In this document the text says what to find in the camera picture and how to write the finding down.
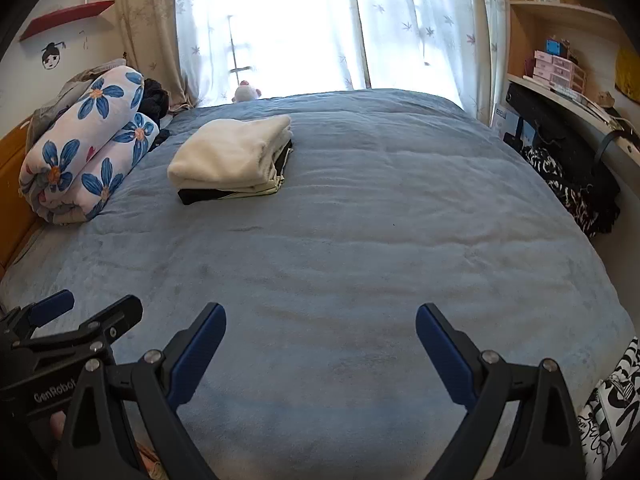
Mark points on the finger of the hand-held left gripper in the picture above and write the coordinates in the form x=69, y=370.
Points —
x=52, y=305
x=122, y=310

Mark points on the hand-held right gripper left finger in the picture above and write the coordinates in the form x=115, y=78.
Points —
x=197, y=355

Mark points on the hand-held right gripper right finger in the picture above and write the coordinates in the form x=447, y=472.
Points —
x=445, y=355

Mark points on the cream fluffy cardigan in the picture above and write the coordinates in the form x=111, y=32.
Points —
x=225, y=155

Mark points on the dark clothes pile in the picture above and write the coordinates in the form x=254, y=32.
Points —
x=154, y=102

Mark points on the person's left hand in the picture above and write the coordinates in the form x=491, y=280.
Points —
x=57, y=425

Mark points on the wooden headboard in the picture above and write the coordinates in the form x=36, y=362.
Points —
x=12, y=185

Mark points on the yellow and black folded garment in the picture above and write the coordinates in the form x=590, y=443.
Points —
x=210, y=196

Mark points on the rolled blue floral blanket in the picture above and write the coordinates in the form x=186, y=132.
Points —
x=75, y=160

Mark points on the blue bed blanket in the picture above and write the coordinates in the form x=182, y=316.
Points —
x=350, y=235

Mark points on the person's black and white pants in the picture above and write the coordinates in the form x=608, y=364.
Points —
x=617, y=410

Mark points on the grey cloth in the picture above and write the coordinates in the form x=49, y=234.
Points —
x=55, y=100

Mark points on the black and white patterned cloth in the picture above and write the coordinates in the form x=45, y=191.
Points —
x=560, y=185

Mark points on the white box with blue print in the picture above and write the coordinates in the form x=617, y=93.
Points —
x=505, y=119

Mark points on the black hanging bag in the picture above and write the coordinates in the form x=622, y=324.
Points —
x=565, y=135

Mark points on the white plush toy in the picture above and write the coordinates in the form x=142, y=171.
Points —
x=247, y=92

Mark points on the window railing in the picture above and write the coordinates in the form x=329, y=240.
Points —
x=240, y=67

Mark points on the curved wooden desk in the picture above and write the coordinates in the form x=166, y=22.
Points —
x=625, y=142

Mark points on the beige curtain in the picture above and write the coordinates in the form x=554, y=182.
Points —
x=145, y=25

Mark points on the small beige figurine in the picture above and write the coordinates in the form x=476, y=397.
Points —
x=605, y=99

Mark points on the pink drawer boxes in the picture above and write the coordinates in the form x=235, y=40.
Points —
x=555, y=71

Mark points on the white sheer curtain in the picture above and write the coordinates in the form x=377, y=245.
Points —
x=425, y=25
x=280, y=20

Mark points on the yellow cloth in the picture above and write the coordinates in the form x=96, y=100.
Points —
x=629, y=72

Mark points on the wooden bookshelf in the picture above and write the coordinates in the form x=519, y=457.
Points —
x=590, y=30

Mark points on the face wall sticker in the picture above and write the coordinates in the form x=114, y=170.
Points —
x=52, y=57

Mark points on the red wall shelf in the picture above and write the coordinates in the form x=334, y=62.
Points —
x=65, y=17

